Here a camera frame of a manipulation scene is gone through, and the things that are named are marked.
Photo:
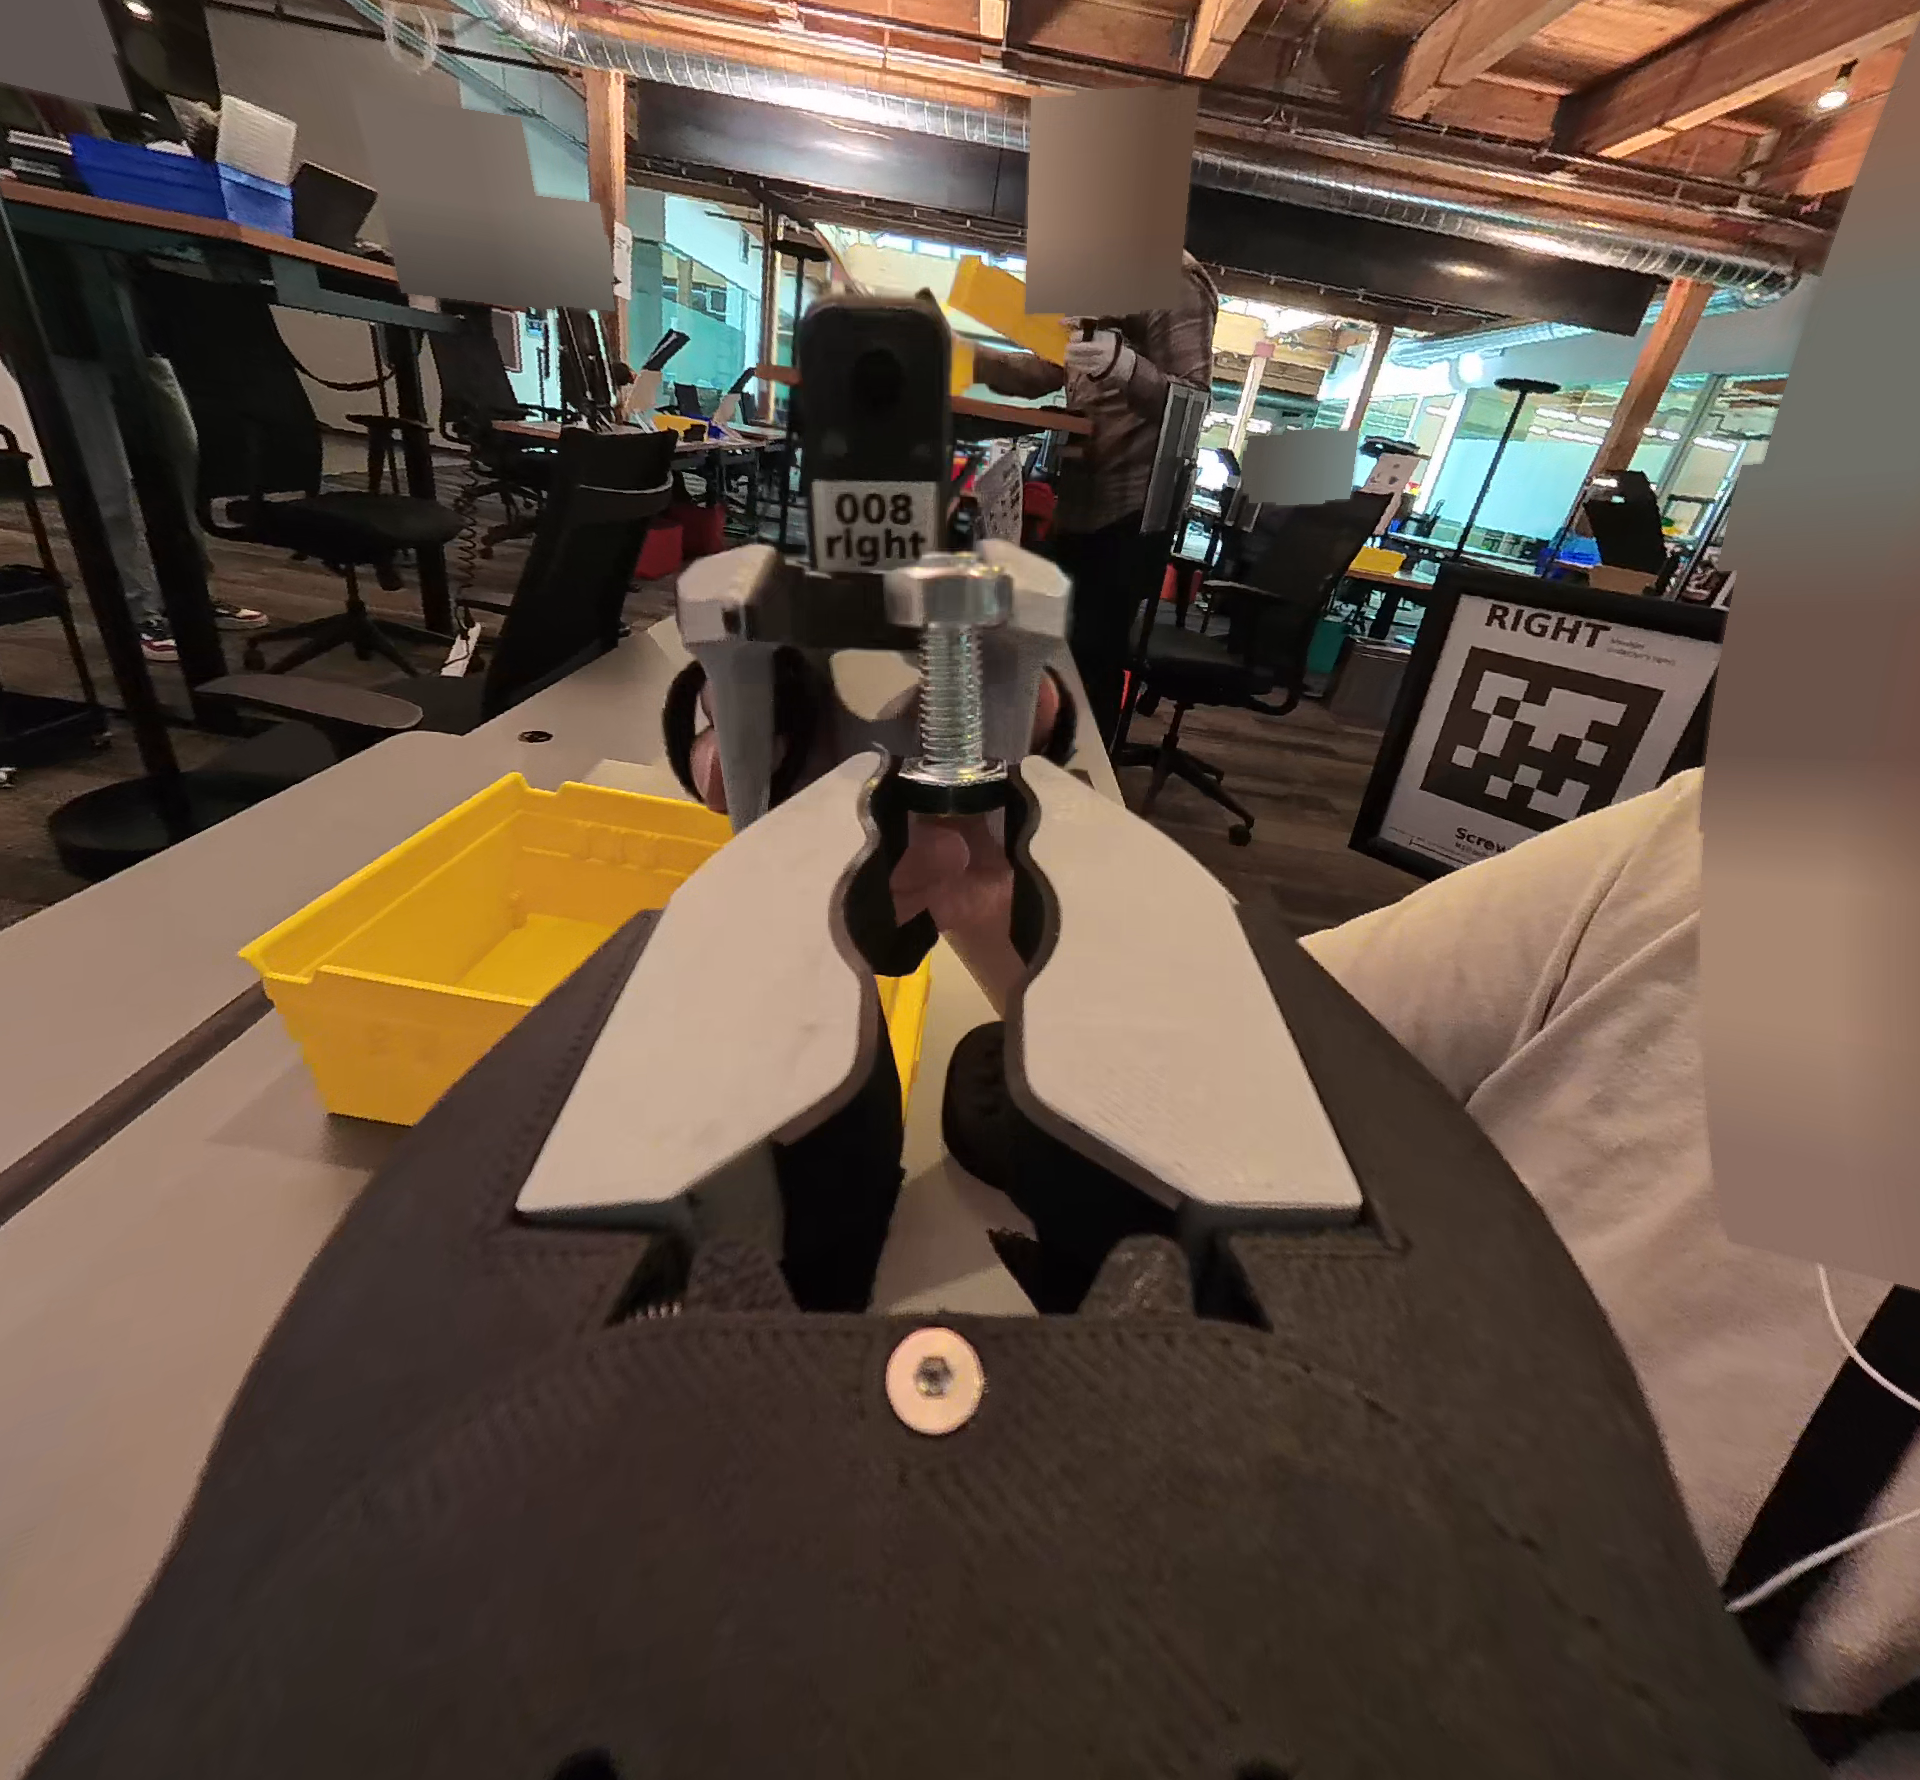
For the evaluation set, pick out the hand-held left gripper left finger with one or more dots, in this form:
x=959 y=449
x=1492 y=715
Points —
x=705 y=1030

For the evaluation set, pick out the black office chair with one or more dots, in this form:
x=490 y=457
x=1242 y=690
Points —
x=586 y=565
x=346 y=520
x=1290 y=580

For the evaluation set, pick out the steel hex bolt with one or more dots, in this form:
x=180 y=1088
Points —
x=950 y=693

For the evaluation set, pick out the silver ceiling air duct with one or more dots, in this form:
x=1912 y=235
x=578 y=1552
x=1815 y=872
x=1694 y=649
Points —
x=902 y=116

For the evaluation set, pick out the black floor lamp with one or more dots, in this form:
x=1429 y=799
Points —
x=1529 y=386

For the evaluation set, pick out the ceiling spot light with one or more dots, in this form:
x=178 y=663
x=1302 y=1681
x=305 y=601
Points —
x=1835 y=93

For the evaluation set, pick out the yellow plastic bin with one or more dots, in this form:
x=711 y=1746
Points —
x=451 y=940
x=998 y=303

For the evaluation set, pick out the white box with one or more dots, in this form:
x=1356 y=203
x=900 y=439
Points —
x=255 y=137

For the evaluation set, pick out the dark blue storage bin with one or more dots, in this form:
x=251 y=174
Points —
x=144 y=176

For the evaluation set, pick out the printed marker sheet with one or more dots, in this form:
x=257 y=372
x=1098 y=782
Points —
x=1004 y=497

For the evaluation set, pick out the person's right hand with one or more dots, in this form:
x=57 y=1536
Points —
x=961 y=911

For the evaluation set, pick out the wood-top standing desk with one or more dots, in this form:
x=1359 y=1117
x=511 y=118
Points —
x=180 y=232

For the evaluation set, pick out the black mesh pad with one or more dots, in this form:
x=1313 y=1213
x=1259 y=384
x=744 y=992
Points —
x=984 y=1105

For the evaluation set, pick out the framed marker sign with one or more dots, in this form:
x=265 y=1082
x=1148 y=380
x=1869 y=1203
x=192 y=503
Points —
x=1531 y=730

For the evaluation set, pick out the black laptop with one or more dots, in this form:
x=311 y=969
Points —
x=330 y=209

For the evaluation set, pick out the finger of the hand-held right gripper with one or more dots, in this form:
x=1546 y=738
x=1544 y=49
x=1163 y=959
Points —
x=1048 y=603
x=759 y=603

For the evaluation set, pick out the light blue storage bin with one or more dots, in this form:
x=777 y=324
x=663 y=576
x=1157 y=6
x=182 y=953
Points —
x=255 y=203

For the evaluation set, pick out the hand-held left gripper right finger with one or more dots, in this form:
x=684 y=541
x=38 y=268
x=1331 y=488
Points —
x=1171 y=1030

